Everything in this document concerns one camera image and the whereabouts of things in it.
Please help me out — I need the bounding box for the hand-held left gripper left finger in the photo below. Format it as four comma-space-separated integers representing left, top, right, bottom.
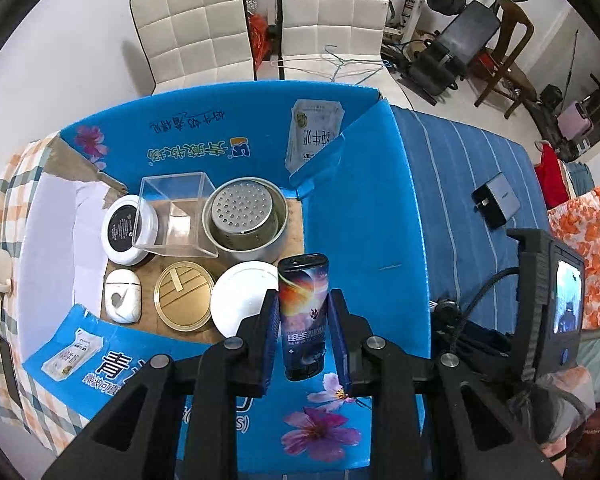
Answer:
42, 287, 281, 480

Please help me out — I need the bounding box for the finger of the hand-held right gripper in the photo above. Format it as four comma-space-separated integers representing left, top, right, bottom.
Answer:
430, 299, 518, 361

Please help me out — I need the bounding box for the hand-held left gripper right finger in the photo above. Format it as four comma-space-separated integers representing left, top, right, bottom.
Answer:
327, 287, 563, 480

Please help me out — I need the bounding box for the dark printed tube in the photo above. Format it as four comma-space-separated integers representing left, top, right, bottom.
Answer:
277, 253, 329, 382

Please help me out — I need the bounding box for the white round plate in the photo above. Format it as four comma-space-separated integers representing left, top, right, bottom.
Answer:
210, 261, 281, 338

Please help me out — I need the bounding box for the gold round lid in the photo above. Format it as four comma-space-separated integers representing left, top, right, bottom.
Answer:
153, 261, 216, 331

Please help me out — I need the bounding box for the blue cardboard box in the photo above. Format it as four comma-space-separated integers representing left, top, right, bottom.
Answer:
22, 80, 433, 476

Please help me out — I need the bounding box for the metal strainer bowl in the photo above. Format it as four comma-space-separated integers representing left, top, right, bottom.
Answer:
201, 177, 288, 264

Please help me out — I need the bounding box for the clear acrylic box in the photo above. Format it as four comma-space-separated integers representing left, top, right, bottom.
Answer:
131, 172, 221, 259

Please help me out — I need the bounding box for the white earbuds case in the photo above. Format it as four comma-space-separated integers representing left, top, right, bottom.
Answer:
103, 269, 142, 324

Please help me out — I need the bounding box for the white tin with black lid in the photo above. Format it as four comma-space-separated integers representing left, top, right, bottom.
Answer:
100, 194, 160, 266

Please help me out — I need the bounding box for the person's right forearm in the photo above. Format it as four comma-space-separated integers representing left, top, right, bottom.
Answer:
500, 365, 596, 456

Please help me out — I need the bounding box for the black grey charger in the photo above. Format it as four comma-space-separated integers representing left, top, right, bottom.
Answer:
471, 172, 522, 229

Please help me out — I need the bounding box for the red garment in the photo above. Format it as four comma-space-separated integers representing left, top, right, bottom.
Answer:
534, 142, 571, 208

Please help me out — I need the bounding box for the teal garment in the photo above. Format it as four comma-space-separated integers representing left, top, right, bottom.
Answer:
565, 160, 593, 196

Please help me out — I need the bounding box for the blue striped tablecloth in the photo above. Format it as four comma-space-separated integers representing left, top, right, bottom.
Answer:
390, 105, 551, 341

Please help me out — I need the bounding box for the pink suitcase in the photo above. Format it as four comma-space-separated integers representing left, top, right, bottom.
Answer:
557, 101, 593, 151

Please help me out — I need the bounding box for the brown wooden chair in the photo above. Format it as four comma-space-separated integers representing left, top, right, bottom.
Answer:
472, 0, 536, 120

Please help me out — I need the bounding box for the black weight bench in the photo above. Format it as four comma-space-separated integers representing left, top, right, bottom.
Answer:
397, 0, 501, 106

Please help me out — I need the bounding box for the plaid tablecloth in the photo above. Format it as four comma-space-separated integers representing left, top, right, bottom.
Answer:
0, 132, 96, 453

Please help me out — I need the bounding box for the red plastic bag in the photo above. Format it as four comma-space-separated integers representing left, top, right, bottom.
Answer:
247, 12, 272, 68

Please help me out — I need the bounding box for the white barbell rack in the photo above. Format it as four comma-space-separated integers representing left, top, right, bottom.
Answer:
402, 0, 443, 41

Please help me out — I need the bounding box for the white padded chair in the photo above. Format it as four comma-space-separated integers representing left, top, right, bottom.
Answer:
278, 0, 393, 81
129, 0, 256, 96

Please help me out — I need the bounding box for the wire clothes hanger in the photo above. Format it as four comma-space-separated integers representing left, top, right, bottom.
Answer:
271, 45, 388, 83

